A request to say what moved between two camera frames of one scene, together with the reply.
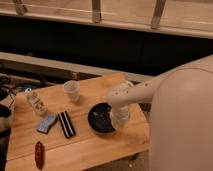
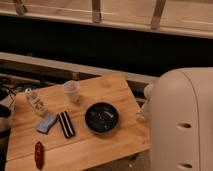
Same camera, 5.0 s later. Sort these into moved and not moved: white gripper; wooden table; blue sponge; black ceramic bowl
Moved: white gripper
Not moved: black ceramic bowl; wooden table; blue sponge
